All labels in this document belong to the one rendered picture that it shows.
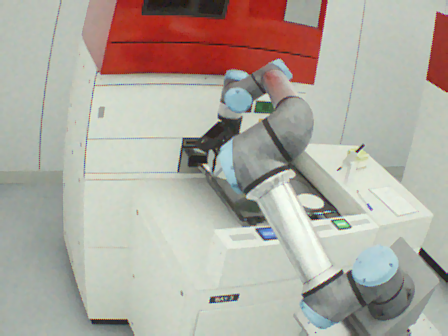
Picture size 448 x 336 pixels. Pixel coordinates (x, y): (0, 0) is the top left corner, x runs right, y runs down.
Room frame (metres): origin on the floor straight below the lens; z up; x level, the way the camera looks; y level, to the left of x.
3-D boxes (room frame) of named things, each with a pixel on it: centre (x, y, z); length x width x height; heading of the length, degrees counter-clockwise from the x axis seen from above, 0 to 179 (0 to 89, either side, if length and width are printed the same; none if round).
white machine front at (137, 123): (1.76, 0.12, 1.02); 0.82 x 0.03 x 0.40; 118
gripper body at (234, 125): (1.66, 0.01, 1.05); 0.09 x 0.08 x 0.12; 145
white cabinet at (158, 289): (1.60, -0.28, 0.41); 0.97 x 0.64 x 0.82; 118
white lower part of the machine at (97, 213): (2.06, 0.28, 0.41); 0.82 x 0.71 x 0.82; 118
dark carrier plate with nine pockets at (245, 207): (1.65, -0.16, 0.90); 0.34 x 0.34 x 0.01; 28
